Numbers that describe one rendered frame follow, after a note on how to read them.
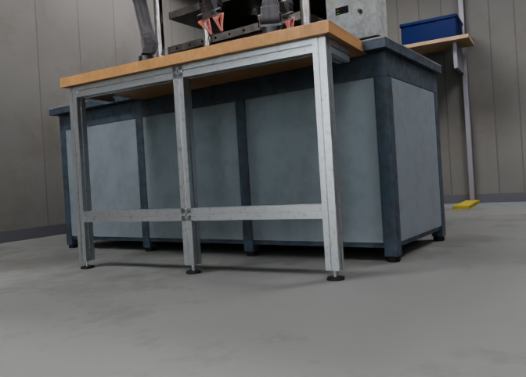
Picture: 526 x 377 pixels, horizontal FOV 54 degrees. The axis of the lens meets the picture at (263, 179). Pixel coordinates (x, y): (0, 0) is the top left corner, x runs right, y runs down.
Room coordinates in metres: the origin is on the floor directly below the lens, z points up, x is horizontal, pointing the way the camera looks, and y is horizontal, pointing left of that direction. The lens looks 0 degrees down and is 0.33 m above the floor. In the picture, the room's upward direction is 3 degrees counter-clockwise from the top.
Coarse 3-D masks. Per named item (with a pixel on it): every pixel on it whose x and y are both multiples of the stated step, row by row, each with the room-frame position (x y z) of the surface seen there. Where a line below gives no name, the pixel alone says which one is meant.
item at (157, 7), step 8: (160, 0) 3.55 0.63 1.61; (304, 0) 2.87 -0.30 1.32; (160, 8) 3.55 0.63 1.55; (304, 8) 2.87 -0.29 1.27; (160, 16) 3.54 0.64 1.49; (304, 16) 2.88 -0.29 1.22; (160, 24) 3.54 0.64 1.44; (160, 32) 3.54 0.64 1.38; (160, 40) 3.54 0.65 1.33; (160, 48) 3.54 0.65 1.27
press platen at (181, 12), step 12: (228, 0) 3.30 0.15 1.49; (240, 0) 3.31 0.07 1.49; (252, 0) 3.32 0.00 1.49; (312, 0) 3.39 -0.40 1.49; (324, 0) 3.40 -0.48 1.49; (180, 12) 3.54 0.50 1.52; (192, 12) 3.48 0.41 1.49; (228, 12) 3.52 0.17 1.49; (240, 12) 3.54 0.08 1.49; (312, 12) 3.63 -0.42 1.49; (324, 12) 3.65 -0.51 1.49; (192, 24) 3.75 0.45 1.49; (228, 24) 3.80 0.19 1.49; (240, 24) 3.82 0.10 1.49
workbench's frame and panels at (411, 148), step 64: (384, 64) 1.83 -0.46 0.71; (64, 128) 2.92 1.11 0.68; (128, 128) 2.61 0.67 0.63; (256, 128) 2.16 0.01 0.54; (384, 128) 1.84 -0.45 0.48; (64, 192) 2.94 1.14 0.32; (128, 192) 2.63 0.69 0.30; (256, 192) 2.17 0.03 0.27; (320, 192) 2.00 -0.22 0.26; (384, 192) 1.85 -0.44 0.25
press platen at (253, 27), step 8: (296, 16) 2.98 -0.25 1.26; (312, 16) 3.04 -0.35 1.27; (256, 24) 3.15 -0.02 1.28; (224, 32) 3.29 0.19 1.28; (232, 32) 3.25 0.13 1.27; (240, 32) 3.22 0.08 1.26; (248, 32) 3.18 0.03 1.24; (256, 32) 3.18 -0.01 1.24; (200, 40) 3.40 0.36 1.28; (216, 40) 3.33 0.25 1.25; (224, 40) 3.31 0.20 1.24; (168, 48) 3.57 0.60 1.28; (176, 48) 3.53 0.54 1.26; (184, 48) 3.49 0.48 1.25; (192, 48) 3.47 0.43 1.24
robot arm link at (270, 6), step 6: (264, 0) 1.86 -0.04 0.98; (270, 0) 1.86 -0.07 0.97; (276, 0) 1.86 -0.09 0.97; (264, 6) 1.86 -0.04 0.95; (270, 6) 1.86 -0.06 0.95; (276, 6) 1.85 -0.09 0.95; (264, 12) 1.86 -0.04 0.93; (270, 12) 1.85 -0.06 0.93; (276, 12) 1.85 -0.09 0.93; (264, 18) 1.86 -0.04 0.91; (270, 18) 1.85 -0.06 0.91; (276, 18) 1.85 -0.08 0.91
